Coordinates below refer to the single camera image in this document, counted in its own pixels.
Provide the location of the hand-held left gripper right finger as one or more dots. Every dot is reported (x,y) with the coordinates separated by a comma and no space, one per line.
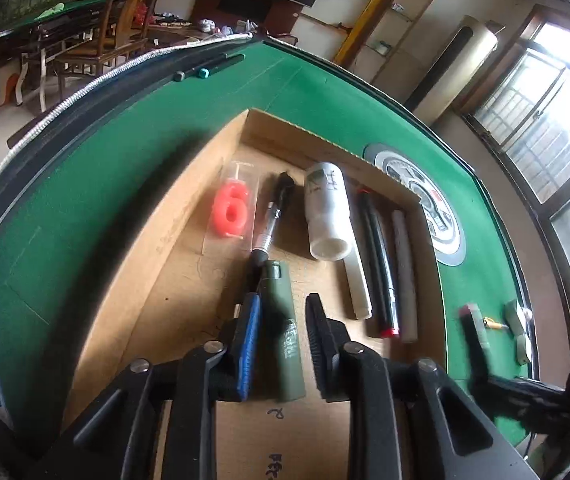
(322,345)

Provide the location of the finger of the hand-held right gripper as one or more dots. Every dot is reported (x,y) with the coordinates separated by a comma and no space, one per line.
(515,395)

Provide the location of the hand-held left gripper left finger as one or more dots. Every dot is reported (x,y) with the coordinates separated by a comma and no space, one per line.
(247,345)

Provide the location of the green lighter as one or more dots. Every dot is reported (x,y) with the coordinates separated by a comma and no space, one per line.
(285,330)

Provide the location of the white marker pen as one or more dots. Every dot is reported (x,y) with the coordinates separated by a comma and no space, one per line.
(357,290)

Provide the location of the black marker with red cap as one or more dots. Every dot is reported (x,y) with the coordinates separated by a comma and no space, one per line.
(367,240)
(387,290)

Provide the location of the cardboard box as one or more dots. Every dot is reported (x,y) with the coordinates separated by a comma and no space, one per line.
(165,285)

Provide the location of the grey stick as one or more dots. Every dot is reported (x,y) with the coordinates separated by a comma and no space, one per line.
(405,280)

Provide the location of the black and silver pen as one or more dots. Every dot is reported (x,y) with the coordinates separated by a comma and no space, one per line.
(270,220)

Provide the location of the large white plastic bottle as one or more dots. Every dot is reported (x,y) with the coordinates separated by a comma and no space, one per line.
(327,210)

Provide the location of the red number six candle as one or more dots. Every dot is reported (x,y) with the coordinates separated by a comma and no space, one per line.
(230,210)

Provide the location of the white cube charger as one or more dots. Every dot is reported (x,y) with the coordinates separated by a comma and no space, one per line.
(522,347)

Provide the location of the white plug charger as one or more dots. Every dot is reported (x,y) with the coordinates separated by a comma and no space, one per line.
(515,317)

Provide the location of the round table centre plate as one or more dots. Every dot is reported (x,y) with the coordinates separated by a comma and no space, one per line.
(445,230)

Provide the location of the black marker with teal cap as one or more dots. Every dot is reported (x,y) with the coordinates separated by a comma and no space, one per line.
(225,62)
(190,70)

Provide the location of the white standing air conditioner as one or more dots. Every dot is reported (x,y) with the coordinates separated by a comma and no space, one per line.
(455,65)

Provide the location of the yellow pole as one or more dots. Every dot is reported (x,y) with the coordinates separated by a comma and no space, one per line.
(365,15)

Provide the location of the white stool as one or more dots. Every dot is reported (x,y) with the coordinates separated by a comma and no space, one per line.
(10,85)

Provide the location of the wooden chair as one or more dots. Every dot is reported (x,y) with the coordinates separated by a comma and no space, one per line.
(97,25)
(140,0)

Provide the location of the wall shelf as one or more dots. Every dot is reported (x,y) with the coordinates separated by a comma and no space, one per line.
(390,15)

